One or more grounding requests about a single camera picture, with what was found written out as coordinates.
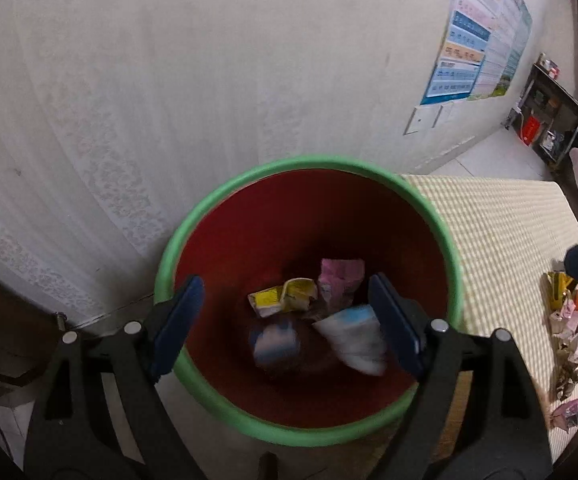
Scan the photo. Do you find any white blue milk carton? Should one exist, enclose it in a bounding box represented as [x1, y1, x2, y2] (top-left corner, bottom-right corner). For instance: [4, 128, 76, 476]
[314, 304, 387, 376]

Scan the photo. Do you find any blue white small wrapper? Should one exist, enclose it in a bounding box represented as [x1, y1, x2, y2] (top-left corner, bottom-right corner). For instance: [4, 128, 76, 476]
[250, 322, 300, 366]

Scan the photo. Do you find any yellow snack wrapper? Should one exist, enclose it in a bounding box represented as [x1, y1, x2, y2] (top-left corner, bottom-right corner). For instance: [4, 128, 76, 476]
[248, 278, 318, 318]

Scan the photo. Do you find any yellow checkered mat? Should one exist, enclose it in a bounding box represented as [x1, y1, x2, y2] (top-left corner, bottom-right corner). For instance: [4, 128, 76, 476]
[406, 176, 578, 410]

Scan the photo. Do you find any dark storage shelf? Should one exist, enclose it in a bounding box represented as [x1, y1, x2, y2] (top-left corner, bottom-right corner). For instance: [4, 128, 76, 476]
[502, 63, 578, 172]

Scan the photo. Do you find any red bin green rim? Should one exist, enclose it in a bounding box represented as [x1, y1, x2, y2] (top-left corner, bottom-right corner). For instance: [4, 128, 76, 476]
[153, 155, 464, 448]

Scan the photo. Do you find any pink wrapper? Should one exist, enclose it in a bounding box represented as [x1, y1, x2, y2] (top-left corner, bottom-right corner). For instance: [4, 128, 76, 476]
[317, 259, 365, 313]

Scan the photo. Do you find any white wall switch plate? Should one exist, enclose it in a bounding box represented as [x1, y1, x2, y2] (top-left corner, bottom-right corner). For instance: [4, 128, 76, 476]
[404, 104, 441, 136]

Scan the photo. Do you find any blue educational wall poster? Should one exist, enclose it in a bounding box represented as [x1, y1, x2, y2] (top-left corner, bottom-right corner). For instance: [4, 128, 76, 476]
[421, 0, 502, 105]

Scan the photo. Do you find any green bordered wall poster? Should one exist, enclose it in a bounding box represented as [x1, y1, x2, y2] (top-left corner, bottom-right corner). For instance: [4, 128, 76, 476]
[469, 0, 532, 100]

